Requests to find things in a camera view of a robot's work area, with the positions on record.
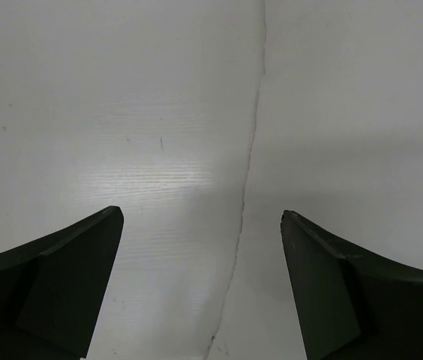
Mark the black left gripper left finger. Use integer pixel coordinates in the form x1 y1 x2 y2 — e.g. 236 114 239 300
0 206 124 359

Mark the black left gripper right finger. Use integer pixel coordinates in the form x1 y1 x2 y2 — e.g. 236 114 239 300
280 211 423 359

